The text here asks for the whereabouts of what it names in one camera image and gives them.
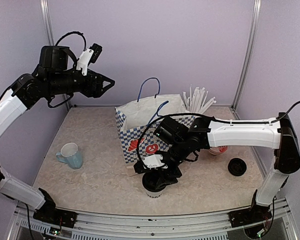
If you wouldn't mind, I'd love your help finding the aluminium front frame rail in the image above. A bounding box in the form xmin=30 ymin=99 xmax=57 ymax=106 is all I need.
xmin=4 ymin=198 xmax=300 ymax=240

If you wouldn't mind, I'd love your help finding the red floral bowl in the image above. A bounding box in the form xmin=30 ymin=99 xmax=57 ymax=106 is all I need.
xmin=208 ymin=146 xmax=228 ymax=156

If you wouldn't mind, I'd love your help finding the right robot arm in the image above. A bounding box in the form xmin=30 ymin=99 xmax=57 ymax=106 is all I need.
xmin=133 ymin=112 xmax=300 ymax=227

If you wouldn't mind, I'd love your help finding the right aluminium corner post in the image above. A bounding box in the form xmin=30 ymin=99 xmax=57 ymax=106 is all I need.
xmin=231 ymin=0 xmax=262 ymax=112

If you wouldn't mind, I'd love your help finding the left aluminium corner post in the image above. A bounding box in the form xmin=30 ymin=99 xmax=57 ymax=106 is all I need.
xmin=39 ymin=0 xmax=72 ymax=108

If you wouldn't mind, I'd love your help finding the stack of black lids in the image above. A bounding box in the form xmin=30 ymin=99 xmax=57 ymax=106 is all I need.
xmin=227 ymin=158 xmax=247 ymax=177

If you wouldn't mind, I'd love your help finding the bundle of wrapped white straws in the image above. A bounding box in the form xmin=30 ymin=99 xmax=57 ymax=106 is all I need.
xmin=182 ymin=86 xmax=217 ymax=114

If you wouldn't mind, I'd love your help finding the aluminium corner post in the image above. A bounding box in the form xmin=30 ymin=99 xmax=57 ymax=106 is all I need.
xmin=231 ymin=0 xmax=262 ymax=112
xmin=39 ymin=0 xmax=72 ymax=108

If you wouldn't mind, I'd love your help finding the white paper coffee cup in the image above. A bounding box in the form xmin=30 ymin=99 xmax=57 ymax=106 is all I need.
xmin=145 ymin=188 xmax=165 ymax=198

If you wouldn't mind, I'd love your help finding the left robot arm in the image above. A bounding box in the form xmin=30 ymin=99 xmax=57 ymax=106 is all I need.
xmin=0 ymin=43 xmax=115 ymax=223

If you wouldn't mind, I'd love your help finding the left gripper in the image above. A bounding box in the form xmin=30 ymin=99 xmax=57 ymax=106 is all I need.
xmin=46 ymin=68 xmax=115 ymax=97

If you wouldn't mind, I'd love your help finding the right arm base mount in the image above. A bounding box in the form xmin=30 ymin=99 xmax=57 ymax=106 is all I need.
xmin=228 ymin=208 xmax=273 ymax=228

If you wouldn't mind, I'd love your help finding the blue ceramic mug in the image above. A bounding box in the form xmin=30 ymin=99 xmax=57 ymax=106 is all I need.
xmin=55 ymin=142 xmax=83 ymax=170

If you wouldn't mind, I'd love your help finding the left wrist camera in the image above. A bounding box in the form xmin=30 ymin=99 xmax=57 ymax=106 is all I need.
xmin=76 ymin=43 xmax=103 ymax=76

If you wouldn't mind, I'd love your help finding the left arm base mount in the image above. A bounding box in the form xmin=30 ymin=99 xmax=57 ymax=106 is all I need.
xmin=33 ymin=208 xmax=78 ymax=229

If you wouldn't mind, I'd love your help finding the black coffee cup lid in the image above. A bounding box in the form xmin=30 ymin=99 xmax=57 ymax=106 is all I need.
xmin=142 ymin=172 xmax=161 ymax=191

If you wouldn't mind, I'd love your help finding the blue checkered paper bag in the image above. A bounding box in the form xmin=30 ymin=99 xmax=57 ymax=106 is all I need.
xmin=114 ymin=77 xmax=198 ymax=177

